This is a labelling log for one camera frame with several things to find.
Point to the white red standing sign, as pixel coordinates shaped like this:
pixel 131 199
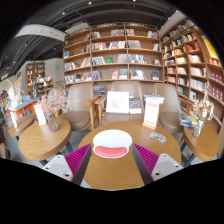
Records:
pixel 151 113

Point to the beige armchair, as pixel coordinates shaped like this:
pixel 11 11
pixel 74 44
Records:
pixel 170 112
pixel 134 89
pixel 81 109

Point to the round wooden right table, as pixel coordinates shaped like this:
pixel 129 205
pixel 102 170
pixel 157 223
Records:
pixel 205 147

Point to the small white left table sign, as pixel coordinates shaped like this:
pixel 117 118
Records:
pixel 40 115

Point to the large wooden back bookshelf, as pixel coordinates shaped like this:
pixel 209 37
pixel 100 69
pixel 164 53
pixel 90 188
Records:
pixel 111 52

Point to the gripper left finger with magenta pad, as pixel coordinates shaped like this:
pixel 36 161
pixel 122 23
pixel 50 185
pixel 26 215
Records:
pixel 71 167

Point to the beige middle armchair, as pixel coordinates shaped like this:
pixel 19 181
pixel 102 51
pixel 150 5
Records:
pixel 134 89

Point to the white mouse pad red rest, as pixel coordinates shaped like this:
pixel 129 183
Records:
pixel 112 143

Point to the white pink picture board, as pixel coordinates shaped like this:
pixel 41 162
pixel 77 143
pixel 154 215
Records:
pixel 117 102

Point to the beige left armchair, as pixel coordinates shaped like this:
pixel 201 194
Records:
pixel 81 109

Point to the far left wooden bookshelf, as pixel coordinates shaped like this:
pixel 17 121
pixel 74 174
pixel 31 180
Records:
pixel 37 83

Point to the stack of magazines on right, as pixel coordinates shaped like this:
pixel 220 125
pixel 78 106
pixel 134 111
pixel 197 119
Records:
pixel 187 120

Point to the beige right armchair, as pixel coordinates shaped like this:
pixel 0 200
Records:
pixel 170 112

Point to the wooden right wall bookshelf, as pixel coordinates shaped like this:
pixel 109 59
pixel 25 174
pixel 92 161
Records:
pixel 192 66

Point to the orange blue display stand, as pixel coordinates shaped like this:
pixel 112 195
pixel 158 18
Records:
pixel 24 109

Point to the vase with pink dried flowers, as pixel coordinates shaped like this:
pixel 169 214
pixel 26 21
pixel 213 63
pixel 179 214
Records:
pixel 55 101

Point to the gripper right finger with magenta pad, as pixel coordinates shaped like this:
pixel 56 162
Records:
pixel 152 166

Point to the glass vase with dried flowers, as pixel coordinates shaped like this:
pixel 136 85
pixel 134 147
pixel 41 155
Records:
pixel 204 110

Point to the round wooden centre table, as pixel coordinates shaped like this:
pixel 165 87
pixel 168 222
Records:
pixel 123 173

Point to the dark cover book on chair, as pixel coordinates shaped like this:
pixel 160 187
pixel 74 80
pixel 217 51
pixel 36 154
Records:
pixel 135 105

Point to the round wooden left table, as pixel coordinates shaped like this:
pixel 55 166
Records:
pixel 38 143

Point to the round wooden table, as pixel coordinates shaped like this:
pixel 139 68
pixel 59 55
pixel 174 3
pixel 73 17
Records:
pixel 38 143
pixel 205 147
pixel 123 173

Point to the small far left wooden table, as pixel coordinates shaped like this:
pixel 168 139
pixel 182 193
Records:
pixel 22 124

